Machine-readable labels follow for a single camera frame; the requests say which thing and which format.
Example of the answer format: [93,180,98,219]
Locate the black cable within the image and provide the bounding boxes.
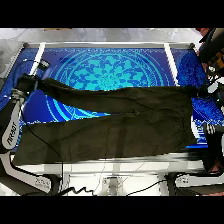
[125,179,168,197]
[24,122,98,197]

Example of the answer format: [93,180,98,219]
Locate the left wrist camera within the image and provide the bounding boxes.
[37,59,51,72]

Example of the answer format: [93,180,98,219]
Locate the dark green pants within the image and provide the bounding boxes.
[12,77,198,166]

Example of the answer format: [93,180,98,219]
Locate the heap of clothes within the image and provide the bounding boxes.
[194,27,224,68]

